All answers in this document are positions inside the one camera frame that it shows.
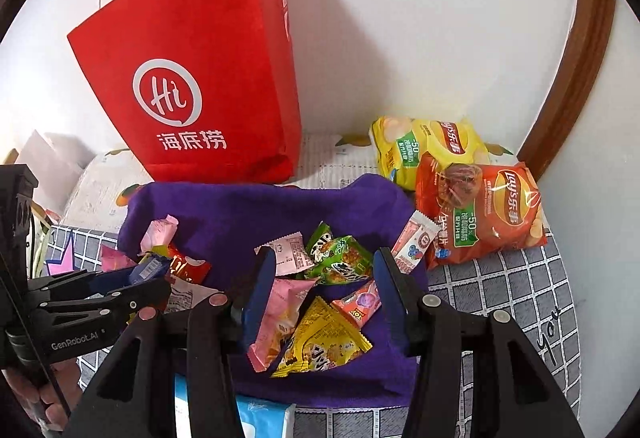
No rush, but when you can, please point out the red paper bag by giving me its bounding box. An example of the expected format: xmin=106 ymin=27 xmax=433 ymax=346
xmin=66 ymin=0 xmax=303 ymax=185

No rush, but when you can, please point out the small red candy packet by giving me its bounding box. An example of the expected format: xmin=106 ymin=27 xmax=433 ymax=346
xmin=167 ymin=243 xmax=212 ymax=284

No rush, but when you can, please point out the long red snack packet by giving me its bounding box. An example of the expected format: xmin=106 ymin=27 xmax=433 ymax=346
xmin=330 ymin=210 xmax=446 ymax=334

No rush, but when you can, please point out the blue snack packet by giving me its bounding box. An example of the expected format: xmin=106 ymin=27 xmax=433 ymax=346
xmin=129 ymin=254 xmax=173 ymax=284

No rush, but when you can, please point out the yellow chips bag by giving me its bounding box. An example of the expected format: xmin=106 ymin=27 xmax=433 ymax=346
xmin=368 ymin=115 xmax=491 ymax=191

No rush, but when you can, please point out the small pink candy packet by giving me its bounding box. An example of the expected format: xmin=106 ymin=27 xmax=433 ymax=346
xmin=100 ymin=245 xmax=138 ymax=271

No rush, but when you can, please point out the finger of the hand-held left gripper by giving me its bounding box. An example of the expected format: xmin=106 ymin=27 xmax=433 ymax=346
xmin=27 ymin=264 xmax=168 ymax=306
xmin=37 ymin=279 xmax=172 ymax=328

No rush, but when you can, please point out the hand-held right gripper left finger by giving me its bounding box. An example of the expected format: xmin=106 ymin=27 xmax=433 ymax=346
xmin=75 ymin=247 xmax=278 ymax=438

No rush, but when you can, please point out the orange chips bag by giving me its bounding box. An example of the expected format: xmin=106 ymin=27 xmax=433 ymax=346
xmin=414 ymin=150 xmax=548 ymax=266

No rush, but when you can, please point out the white plastic bag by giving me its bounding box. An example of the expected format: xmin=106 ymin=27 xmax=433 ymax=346
xmin=15 ymin=130 xmax=91 ymax=214

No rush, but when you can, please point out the blue tissue pack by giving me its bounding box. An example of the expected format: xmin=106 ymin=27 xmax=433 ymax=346
xmin=172 ymin=370 xmax=298 ymax=438

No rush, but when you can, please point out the person's left hand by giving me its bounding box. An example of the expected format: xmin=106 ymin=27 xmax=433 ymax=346
xmin=0 ymin=360 xmax=83 ymax=438

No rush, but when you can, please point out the purple cloth bin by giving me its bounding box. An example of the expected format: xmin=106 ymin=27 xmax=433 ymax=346
xmin=117 ymin=173 xmax=431 ymax=409

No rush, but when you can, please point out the white snack packet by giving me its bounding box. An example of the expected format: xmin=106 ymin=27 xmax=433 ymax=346
xmin=162 ymin=279 xmax=226 ymax=316

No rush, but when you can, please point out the green triangular snack packet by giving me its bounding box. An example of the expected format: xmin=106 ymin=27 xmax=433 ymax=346
xmin=302 ymin=222 xmax=376 ymax=286

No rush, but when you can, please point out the yellow triangular snack packet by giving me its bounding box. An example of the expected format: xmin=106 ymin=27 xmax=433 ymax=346
xmin=270 ymin=295 xmax=373 ymax=379

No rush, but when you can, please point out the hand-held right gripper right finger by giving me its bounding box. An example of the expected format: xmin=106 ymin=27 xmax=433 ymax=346
xmin=374 ymin=247 xmax=583 ymax=438

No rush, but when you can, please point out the grey checkered tablecloth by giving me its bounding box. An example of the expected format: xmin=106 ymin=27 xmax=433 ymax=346
xmin=42 ymin=223 xmax=586 ymax=438

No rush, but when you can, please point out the pale pink-white snack packet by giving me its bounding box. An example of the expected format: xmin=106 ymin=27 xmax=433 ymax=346
xmin=254 ymin=232 xmax=316 ymax=276

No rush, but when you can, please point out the yellow and pink snack packet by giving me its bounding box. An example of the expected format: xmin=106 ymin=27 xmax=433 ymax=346
xmin=247 ymin=277 xmax=318 ymax=373

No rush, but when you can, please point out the brown wooden door frame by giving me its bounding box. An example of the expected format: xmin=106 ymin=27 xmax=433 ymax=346
xmin=515 ymin=0 xmax=618 ymax=184

